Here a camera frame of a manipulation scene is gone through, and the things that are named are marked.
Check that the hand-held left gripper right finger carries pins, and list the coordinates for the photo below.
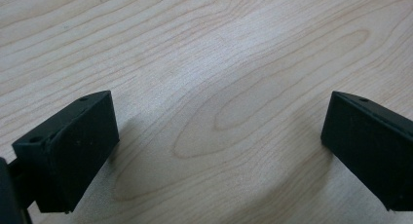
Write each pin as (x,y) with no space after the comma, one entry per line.
(373,149)

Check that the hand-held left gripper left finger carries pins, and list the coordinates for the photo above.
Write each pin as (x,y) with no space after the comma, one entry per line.
(71,152)

